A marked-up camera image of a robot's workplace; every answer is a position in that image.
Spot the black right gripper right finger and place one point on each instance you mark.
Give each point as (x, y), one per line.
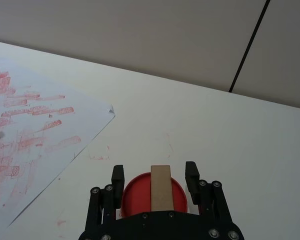
(193, 182)

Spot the white paper with red stamps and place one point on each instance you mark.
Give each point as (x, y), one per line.
(40, 150)

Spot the wooden stamp block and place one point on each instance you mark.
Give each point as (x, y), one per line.
(161, 187)

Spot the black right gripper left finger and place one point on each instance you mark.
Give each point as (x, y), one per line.
(117, 185)

